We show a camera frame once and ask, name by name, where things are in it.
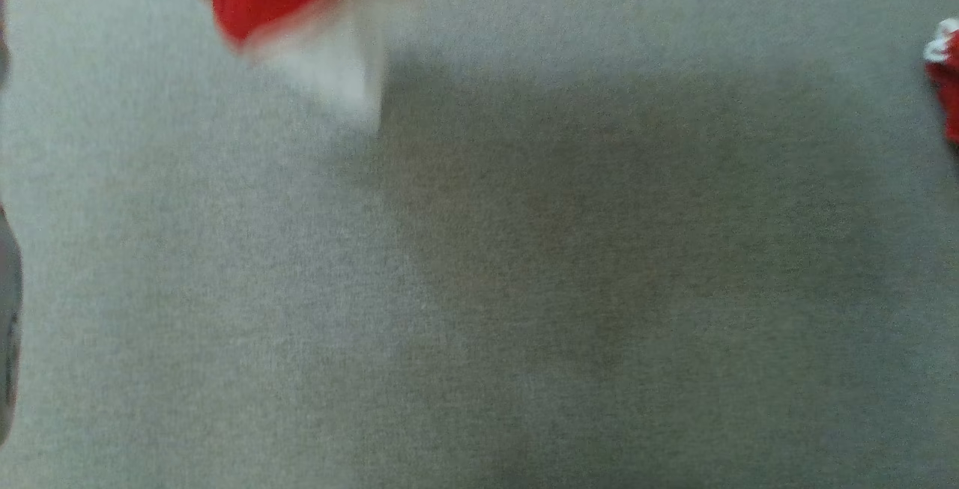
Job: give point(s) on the red white basketball shorts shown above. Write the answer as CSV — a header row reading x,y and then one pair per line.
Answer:
x,y
948,77

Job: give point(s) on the large grey sofa seat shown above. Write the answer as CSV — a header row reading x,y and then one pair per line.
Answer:
x,y
524,287

